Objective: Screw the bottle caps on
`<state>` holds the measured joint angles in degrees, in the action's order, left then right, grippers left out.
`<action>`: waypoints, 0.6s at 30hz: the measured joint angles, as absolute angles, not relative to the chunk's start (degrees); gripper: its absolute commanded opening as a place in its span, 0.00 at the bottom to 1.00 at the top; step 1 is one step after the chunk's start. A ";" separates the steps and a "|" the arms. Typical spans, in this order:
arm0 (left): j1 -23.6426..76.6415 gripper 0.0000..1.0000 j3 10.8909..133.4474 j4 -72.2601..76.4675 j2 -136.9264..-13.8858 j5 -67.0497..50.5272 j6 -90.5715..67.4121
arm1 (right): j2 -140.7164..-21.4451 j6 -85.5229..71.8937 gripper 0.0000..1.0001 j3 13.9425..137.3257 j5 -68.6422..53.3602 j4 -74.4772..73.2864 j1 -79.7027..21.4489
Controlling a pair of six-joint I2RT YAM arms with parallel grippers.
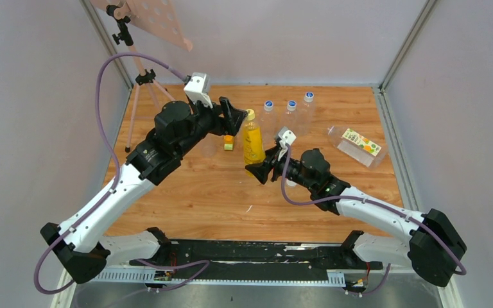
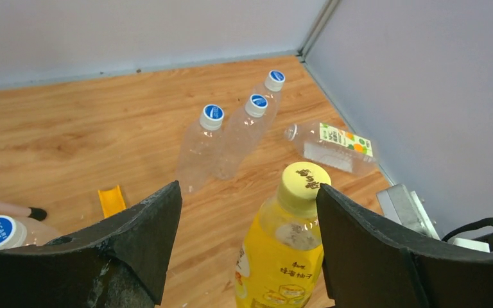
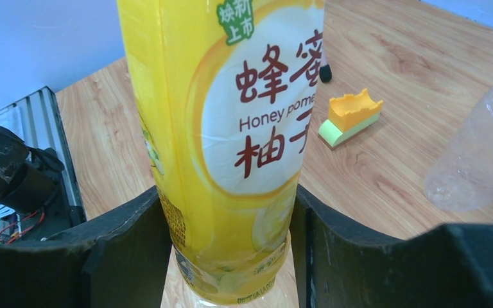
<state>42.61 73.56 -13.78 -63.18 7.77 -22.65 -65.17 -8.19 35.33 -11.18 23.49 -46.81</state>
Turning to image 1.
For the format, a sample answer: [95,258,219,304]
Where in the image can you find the clear capped bottle left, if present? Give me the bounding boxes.
[258,101,277,146]

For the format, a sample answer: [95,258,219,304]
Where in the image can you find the yellow label juice bottle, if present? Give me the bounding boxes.
[241,116,265,165]

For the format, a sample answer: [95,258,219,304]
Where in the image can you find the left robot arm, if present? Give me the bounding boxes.
[40,97,248,284]

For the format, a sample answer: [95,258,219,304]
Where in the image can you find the pink music stand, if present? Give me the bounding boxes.
[89,0,200,153]

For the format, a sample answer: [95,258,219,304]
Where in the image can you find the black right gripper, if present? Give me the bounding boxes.
[246,146,315,192]

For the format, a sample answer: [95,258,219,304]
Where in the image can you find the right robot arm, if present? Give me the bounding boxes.
[245,146,467,287]

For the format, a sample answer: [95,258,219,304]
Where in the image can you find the yellow bottle cap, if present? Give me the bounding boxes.
[245,109,255,121]

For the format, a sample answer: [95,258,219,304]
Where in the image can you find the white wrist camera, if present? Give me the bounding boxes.
[184,73,214,108]
[275,126,297,161]

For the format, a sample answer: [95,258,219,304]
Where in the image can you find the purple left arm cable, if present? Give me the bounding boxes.
[33,52,188,295]

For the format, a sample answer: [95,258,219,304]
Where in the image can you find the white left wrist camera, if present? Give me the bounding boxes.
[184,73,214,108]

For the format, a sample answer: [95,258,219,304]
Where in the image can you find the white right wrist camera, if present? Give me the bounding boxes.
[275,126,297,161]

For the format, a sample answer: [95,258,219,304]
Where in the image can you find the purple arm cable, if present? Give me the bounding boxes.
[33,52,188,295]
[280,143,467,277]

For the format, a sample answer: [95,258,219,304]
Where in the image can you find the white bottle cap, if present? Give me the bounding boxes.
[286,180,297,187]

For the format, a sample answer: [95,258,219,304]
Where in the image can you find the clear capped bottle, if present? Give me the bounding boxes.
[258,101,277,146]
[296,92,316,136]
[277,100,299,137]

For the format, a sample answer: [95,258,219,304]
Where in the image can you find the yellow green toy block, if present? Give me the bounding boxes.
[223,135,235,151]

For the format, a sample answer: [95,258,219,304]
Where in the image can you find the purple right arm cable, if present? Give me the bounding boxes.
[280,143,467,277]

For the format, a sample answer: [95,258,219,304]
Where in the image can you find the large pineapple juice bottle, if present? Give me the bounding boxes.
[327,126,388,169]

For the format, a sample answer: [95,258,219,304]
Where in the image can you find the clear capped bottle middle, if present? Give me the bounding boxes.
[277,100,299,137]

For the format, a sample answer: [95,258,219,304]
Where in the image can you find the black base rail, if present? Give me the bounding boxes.
[95,239,384,287]

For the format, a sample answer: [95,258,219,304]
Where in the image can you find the clear capped bottle right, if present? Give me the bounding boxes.
[296,92,316,136]

